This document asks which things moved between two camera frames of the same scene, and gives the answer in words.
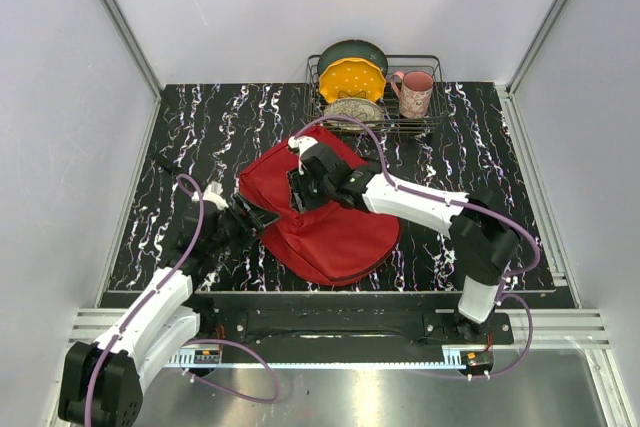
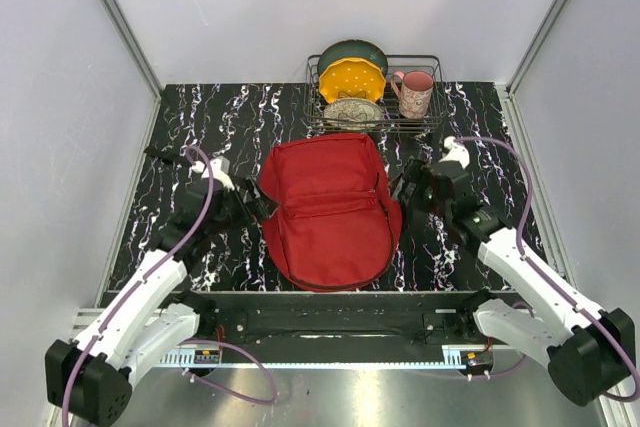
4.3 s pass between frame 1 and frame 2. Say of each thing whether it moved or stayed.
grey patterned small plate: stayed
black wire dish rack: stayed
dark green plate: stayed
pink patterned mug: stayed
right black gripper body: moved
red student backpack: moved
